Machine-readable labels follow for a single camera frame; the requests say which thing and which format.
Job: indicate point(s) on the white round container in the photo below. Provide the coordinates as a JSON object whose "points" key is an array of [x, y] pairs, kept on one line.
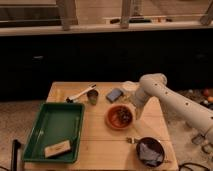
{"points": [[129, 86]]}

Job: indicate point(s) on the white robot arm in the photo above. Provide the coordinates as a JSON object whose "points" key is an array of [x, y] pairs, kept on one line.
{"points": [[154, 85]]}

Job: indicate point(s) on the dark grape bunch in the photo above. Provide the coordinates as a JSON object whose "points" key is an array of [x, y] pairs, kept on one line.
{"points": [[125, 116]]}

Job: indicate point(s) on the dark metal pan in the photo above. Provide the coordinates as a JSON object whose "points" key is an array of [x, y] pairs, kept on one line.
{"points": [[153, 144]]}

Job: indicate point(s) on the grey cloth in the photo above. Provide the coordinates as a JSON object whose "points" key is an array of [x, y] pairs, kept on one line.
{"points": [[148, 156]]}

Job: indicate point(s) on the small metal cup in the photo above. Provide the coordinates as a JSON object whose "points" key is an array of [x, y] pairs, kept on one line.
{"points": [[92, 96]]}

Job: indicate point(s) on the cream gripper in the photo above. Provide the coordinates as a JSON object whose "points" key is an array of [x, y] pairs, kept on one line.
{"points": [[138, 111]]}

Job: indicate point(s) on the blue sponge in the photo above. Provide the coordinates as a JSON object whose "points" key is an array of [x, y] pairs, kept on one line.
{"points": [[114, 95]]}

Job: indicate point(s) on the black table leg post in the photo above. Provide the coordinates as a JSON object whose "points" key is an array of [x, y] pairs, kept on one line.
{"points": [[16, 145]]}

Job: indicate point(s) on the wooden block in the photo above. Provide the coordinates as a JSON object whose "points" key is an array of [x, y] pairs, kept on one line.
{"points": [[57, 149]]}

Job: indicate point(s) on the orange bowl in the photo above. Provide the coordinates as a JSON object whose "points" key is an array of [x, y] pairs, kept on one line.
{"points": [[112, 118]]}

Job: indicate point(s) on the green plastic tray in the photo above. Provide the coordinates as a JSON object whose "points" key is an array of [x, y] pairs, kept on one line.
{"points": [[55, 123]]}

